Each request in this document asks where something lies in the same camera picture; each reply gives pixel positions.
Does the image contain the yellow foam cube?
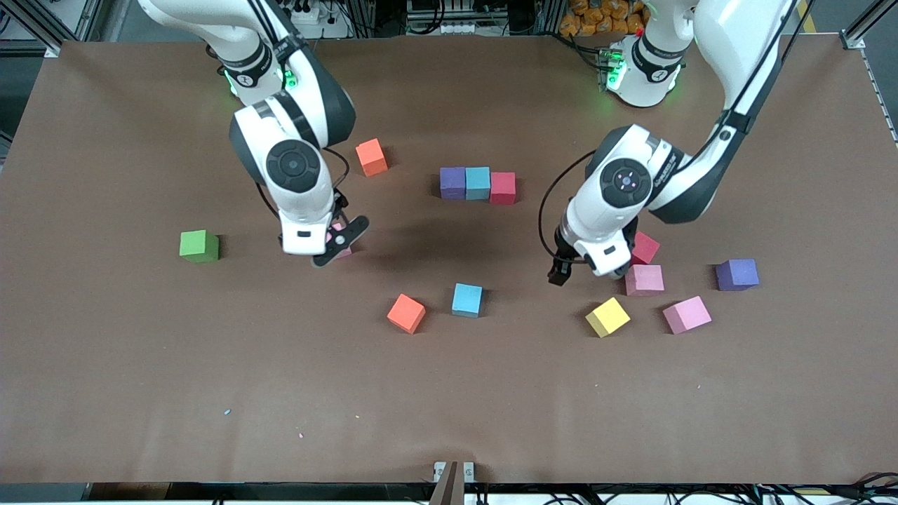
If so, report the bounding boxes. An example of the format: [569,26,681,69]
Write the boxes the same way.
[585,297,631,339]

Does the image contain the red foam cube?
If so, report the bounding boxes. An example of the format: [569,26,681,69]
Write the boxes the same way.
[489,172,517,206]
[630,231,662,268]

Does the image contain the blue foam cube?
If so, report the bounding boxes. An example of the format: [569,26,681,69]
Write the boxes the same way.
[451,283,484,318]
[465,166,492,201]

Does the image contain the purple foam cube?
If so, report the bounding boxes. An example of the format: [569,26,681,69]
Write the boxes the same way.
[716,258,760,292]
[439,167,468,201]

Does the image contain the pink foam cube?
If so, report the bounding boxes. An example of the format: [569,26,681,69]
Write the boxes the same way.
[326,220,353,261]
[624,264,665,297]
[662,295,713,335]

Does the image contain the orange foam cube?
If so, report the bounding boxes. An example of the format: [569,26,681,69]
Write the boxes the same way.
[355,138,389,177]
[387,293,427,335]

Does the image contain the green foam cube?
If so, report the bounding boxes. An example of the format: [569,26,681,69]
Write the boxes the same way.
[179,229,220,264]

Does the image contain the white power strip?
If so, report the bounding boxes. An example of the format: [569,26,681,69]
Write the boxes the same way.
[286,0,330,27]

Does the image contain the bag of orange objects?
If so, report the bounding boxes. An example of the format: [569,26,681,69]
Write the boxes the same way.
[559,0,650,37]

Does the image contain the dark equipment box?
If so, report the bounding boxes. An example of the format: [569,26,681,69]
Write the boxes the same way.
[406,0,541,36]

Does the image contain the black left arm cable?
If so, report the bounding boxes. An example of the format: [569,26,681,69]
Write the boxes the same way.
[537,149,597,257]

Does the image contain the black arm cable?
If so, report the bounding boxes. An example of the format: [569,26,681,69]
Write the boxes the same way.
[537,149,597,257]
[323,146,351,206]

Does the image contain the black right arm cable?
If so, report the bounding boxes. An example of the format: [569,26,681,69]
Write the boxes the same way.
[323,146,351,206]

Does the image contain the metal table bracket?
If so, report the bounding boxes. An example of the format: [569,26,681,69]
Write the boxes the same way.
[433,461,476,485]

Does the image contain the brown camera mount pole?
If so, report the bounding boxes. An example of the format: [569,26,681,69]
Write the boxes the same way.
[429,461,466,505]

